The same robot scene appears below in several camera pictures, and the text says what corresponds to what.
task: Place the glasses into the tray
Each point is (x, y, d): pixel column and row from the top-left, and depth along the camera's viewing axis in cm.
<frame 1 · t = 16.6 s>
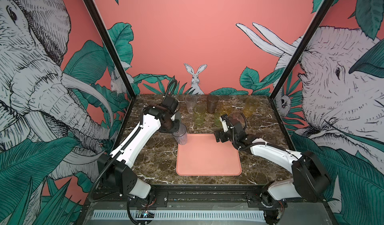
left hand: (174, 127, 78), fingers closed
right hand: (218, 128, 87), fingers open
clear bluish tall glass: (181, 135, 80), point 18 cm above the table
clear short glass: (190, 100, 118), point 2 cm above the table
light green glass left: (199, 111, 112), on the table
dark brown glass: (212, 102, 103), point 12 cm above the table
orange yellow glass: (226, 107, 120), on the table
pink glass: (238, 112, 103), point 8 cm above the table
tall yellow glass: (251, 105, 102), point 12 cm above the table

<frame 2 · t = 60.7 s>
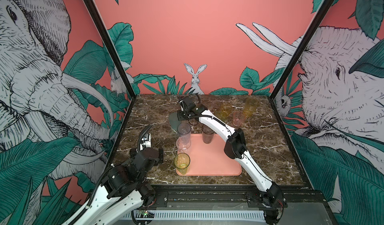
left hand: (152, 146, 70), fingers open
right hand: (176, 114, 94), fingers open
clear short glass: (183, 144, 88), point 7 cm above the table
light green glass left: (181, 161, 85), point 4 cm above the table
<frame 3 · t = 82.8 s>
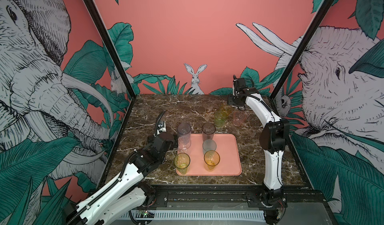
left hand: (166, 132, 76), fingers open
right hand: (229, 98, 96), fingers open
tall yellow glass: (213, 159, 76), point 14 cm above the table
frosted teal glass: (209, 144, 92), point 4 cm above the table
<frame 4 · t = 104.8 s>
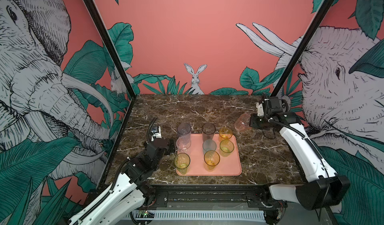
left hand: (165, 137, 75), fingers open
right hand: (248, 119, 78), fingers closed
pink glass: (242, 122, 86), point 18 cm above the table
light green glass right: (226, 147, 92), point 2 cm above the table
